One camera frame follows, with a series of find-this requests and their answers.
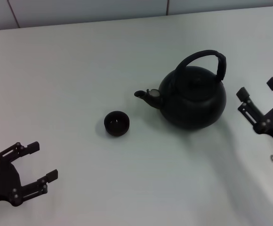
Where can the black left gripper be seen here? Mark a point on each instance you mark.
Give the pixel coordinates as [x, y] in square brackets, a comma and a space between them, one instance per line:
[2, 181]

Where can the black round teapot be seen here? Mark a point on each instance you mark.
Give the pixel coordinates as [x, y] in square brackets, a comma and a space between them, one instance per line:
[193, 101]

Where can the small black teacup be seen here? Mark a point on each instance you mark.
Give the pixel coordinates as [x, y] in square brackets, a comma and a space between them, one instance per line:
[116, 130]

